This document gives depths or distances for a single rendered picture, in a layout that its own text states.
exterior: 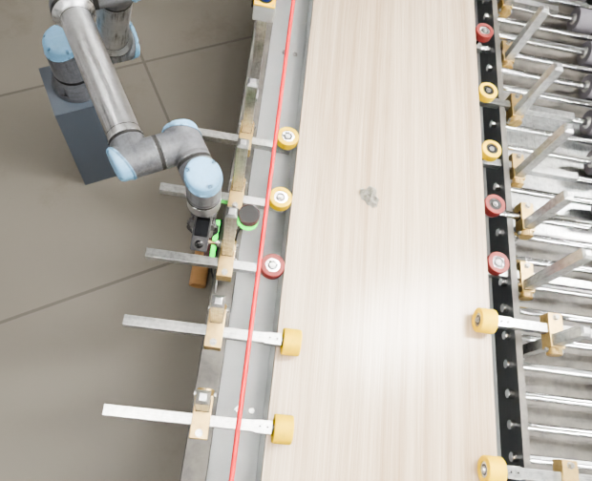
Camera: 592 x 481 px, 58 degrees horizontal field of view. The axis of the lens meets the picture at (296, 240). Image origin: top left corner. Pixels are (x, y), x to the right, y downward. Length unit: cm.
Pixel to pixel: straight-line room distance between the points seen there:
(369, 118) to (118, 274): 140
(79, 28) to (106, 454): 172
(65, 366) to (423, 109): 188
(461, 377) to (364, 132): 93
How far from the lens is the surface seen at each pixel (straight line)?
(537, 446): 213
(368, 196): 190
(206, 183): 130
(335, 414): 167
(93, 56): 154
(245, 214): 148
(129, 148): 136
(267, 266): 173
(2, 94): 330
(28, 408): 264
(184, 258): 177
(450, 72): 236
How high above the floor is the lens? 252
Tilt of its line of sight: 66 degrees down
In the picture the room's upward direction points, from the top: 23 degrees clockwise
